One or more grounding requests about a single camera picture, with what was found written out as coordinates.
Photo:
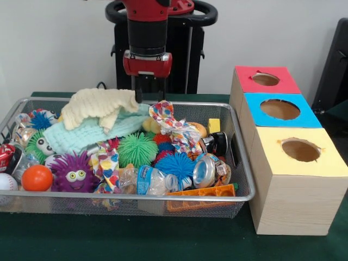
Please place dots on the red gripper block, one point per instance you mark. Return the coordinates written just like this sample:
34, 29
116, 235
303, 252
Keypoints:
148, 66

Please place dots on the cream waffle cloth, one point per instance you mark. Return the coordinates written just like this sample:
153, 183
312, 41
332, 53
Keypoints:
98, 103

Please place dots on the light blue knitted cloth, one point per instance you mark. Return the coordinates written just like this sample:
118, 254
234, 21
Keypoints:
81, 138

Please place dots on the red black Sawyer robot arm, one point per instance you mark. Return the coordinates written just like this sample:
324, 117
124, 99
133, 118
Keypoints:
147, 27

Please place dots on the shallow clear mesh bin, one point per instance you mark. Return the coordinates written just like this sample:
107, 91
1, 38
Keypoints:
242, 185

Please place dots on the wooden box with three holes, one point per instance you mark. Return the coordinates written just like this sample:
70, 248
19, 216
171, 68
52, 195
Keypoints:
293, 179

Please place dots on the colourful patterned cloth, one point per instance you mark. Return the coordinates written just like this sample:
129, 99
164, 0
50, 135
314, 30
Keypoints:
174, 128

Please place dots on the large blue spiky ball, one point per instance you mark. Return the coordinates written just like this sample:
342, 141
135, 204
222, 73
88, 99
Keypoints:
175, 165

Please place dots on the polka dot patterned cloth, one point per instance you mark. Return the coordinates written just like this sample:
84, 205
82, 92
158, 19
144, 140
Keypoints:
107, 166

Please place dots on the crushed clear plastic bottle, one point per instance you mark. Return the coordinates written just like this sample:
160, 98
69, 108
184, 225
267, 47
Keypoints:
149, 179

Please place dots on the crushed silver can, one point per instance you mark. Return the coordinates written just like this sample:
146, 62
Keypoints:
209, 169

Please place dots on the purple spiky ball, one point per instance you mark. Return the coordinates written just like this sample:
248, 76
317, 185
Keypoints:
75, 174

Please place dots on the long orange building block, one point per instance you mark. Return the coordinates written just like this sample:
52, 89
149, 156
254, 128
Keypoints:
201, 194

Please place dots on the green spiky ball with eyes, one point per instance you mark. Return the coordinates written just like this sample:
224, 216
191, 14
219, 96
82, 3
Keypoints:
39, 145

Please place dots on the orange ball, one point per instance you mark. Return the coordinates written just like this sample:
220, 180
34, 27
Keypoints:
37, 178

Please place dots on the dark green table cloth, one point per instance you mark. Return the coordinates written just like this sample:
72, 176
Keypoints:
163, 244

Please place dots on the black panel on stand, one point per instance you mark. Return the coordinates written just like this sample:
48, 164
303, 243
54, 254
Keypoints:
334, 70

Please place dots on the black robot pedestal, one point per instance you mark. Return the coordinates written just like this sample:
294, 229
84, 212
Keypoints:
190, 54

